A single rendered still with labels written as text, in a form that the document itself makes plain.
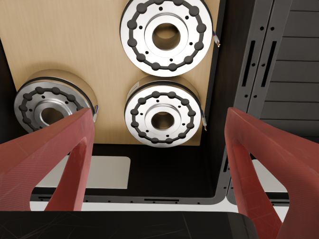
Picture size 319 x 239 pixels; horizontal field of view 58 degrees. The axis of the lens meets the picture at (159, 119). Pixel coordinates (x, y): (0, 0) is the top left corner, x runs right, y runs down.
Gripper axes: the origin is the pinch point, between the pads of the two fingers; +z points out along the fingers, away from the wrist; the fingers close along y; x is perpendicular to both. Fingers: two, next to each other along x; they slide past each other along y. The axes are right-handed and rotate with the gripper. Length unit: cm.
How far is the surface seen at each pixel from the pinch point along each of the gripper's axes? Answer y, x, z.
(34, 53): 15.6, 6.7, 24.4
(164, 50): -0.6, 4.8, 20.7
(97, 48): 7.7, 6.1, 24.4
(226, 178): -8.0, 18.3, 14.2
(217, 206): -15, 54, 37
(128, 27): 3.4, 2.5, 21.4
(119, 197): 5.1, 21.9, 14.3
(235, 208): -19, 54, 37
